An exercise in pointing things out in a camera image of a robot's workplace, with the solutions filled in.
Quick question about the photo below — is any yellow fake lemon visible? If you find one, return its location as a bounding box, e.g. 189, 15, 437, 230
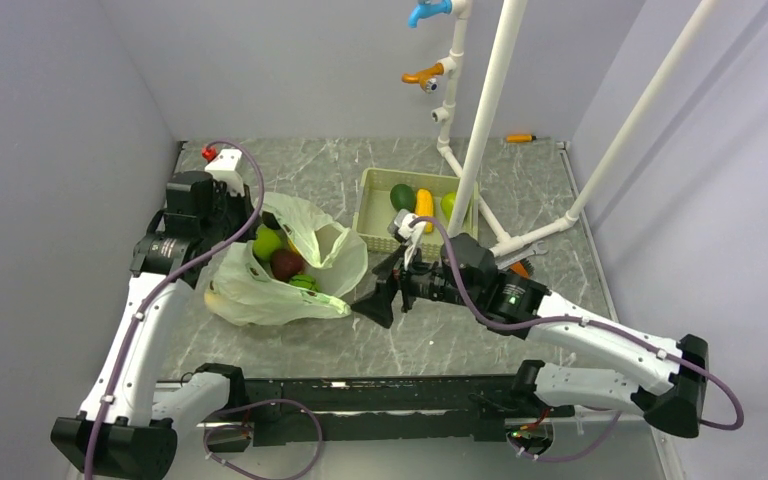
204, 290, 225, 317

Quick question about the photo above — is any white PVC pipe frame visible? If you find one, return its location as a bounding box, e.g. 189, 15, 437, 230
452, 1, 718, 257

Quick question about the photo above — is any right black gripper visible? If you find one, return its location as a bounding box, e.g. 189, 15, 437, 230
350, 240, 478, 326

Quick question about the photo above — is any silver open-end wrench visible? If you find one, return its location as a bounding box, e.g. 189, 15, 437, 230
495, 240, 548, 270

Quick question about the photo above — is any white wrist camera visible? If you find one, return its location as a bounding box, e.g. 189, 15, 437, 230
387, 210, 429, 266
201, 146, 245, 196

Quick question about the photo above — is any orange black brush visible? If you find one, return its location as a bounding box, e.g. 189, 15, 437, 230
509, 259, 534, 278

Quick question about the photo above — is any green fake watermelon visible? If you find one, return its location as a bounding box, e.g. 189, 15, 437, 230
288, 274, 320, 292

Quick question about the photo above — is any pale green plastic basket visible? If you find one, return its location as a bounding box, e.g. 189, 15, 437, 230
351, 167, 480, 260

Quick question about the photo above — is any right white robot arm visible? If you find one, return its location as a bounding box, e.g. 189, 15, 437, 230
351, 234, 708, 438

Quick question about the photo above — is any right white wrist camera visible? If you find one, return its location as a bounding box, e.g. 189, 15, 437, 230
387, 210, 429, 266

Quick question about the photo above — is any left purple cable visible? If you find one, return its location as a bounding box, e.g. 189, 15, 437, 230
82, 139, 324, 480

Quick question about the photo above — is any dark red fake apple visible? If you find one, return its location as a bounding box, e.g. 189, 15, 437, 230
270, 249, 306, 282

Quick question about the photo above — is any yellow fake mango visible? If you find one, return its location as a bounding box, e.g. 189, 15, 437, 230
414, 188, 435, 217

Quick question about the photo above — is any green fake apple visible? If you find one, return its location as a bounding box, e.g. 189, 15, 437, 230
252, 225, 284, 263

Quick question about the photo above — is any light green fake pear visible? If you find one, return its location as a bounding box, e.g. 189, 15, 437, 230
440, 191, 457, 221

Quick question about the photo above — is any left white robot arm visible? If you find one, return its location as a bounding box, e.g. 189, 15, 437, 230
50, 171, 263, 479

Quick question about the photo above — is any orange handled screwdriver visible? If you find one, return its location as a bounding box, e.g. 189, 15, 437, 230
505, 134, 537, 144

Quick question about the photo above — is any dark green fake avocado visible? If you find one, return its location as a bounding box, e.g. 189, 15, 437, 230
389, 183, 417, 212

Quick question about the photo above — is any light green plastic bag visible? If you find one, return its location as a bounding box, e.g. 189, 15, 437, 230
204, 193, 368, 326

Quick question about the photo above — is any orange plastic faucet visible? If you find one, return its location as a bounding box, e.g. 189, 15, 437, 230
401, 62, 446, 90

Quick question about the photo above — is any blue plastic faucet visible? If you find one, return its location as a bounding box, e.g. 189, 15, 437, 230
407, 0, 453, 28

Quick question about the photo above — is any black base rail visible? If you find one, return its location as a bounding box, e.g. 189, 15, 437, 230
208, 375, 575, 447

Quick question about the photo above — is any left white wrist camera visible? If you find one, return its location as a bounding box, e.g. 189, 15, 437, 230
201, 146, 245, 196

